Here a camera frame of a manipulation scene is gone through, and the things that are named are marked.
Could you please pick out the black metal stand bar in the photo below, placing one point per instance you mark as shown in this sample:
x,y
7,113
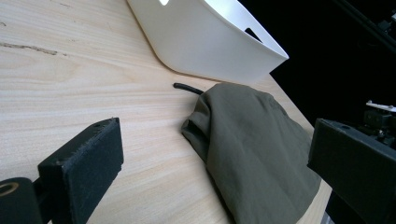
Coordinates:
x,y
367,23

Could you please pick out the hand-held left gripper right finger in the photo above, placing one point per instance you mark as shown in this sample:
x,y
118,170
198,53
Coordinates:
x,y
355,161

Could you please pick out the camera on stand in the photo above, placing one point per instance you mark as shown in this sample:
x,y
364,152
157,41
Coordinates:
x,y
380,121

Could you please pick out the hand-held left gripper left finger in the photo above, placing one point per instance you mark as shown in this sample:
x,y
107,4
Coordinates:
x,y
84,168

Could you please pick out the white plastic basket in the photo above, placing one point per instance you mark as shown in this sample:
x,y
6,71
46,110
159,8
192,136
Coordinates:
x,y
202,43

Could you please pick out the olive green cloth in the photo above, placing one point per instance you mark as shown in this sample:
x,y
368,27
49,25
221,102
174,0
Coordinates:
x,y
252,146

